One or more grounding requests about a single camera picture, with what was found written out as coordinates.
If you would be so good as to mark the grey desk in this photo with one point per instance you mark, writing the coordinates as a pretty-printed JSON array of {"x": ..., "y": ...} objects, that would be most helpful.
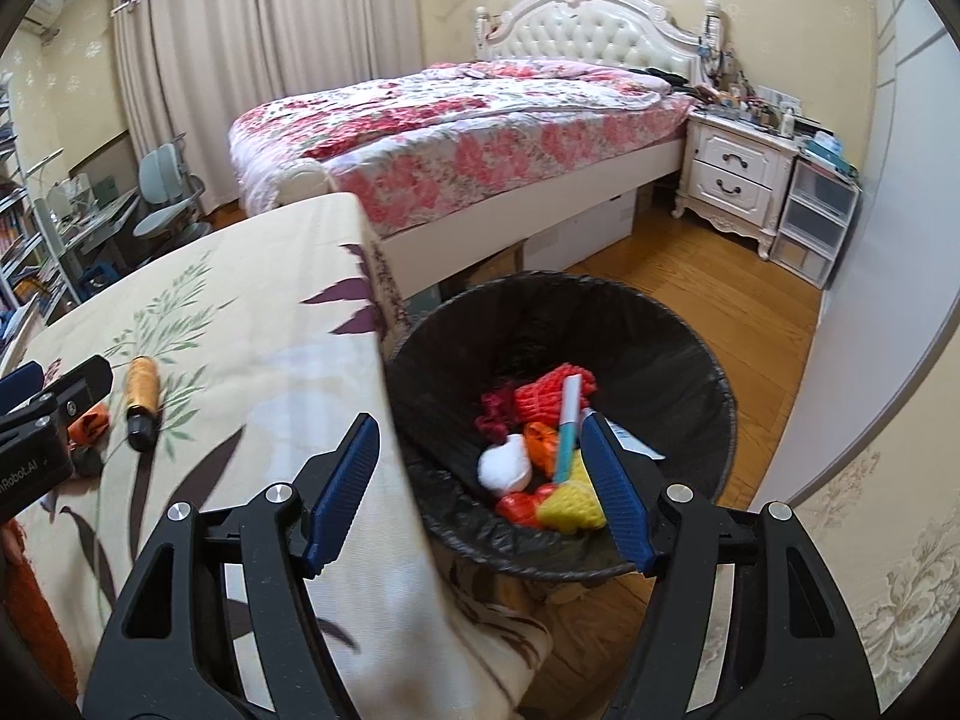
[{"x": 64, "y": 238}]

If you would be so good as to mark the brown bottle black cap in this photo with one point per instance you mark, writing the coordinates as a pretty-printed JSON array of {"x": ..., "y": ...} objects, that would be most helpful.
[{"x": 142, "y": 404}]

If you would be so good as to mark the plastic drawer unit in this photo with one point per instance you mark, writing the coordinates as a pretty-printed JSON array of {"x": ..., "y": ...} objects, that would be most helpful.
[{"x": 816, "y": 218}]

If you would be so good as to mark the white bed with headboard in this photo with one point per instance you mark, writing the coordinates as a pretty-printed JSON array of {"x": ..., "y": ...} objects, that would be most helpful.
[{"x": 634, "y": 35}]

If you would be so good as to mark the orange cloth scrap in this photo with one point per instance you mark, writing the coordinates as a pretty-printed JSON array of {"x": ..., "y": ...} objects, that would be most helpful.
[{"x": 90, "y": 428}]

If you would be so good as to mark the pink floral quilt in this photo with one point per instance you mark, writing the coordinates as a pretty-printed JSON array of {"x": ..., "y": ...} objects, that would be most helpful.
[{"x": 419, "y": 147}]

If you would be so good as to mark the white tissue ball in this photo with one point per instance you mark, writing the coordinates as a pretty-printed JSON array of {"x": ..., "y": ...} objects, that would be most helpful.
[{"x": 504, "y": 469}]

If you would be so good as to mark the floral cream bed sheet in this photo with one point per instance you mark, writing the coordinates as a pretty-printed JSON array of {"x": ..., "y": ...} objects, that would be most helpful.
[{"x": 271, "y": 337}]

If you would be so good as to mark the silver blue toothpaste tube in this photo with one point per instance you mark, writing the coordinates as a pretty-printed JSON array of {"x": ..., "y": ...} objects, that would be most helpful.
[{"x": 567, "y": 427}]

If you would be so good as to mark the grey blue desk chair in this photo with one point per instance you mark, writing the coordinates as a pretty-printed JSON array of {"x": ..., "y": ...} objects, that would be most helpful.
[{"x": 172, "y": 193}]

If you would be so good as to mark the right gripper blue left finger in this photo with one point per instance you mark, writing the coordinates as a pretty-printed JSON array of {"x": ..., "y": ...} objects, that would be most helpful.
[{"x": 336, "y": 484}]

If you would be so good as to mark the white bookshelf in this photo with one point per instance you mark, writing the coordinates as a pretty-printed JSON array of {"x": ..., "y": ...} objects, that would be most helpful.
[{"x": 31, "y": 272}]

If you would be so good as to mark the yellow foam fruit net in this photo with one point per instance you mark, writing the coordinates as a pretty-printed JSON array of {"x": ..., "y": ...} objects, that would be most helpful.
[{"x": 573, "y": 506}]

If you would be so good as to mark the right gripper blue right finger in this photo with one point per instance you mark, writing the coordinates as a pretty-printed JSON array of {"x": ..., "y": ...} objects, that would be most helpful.
[{"x": 623, "y": 506}]

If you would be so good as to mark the air conditioner unit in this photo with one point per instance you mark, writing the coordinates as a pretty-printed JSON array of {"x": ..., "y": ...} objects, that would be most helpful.
[{"x": 41, "y": 19}]

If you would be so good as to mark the white nightstand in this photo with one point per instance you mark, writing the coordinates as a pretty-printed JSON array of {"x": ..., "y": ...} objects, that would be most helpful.
[{"x": 735, "y": 177}]

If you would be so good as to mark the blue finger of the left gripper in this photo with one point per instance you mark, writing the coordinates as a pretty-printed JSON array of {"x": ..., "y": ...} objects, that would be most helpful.
[
  {"x": 80, "y": 389},
  {"x": 20, "y": 386}
]

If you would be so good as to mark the red foam fruit net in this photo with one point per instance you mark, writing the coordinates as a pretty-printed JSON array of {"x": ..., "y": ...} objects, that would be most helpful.
[{"x": 511, "y": 406}]

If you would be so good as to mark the beige curtains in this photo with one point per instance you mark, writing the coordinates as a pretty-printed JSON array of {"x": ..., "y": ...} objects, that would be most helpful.
[{"x": 189, "y": 68}]

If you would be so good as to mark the black trash bin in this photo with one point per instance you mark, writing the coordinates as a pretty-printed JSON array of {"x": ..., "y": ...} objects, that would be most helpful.
[{"x": 656, "y": 378}]

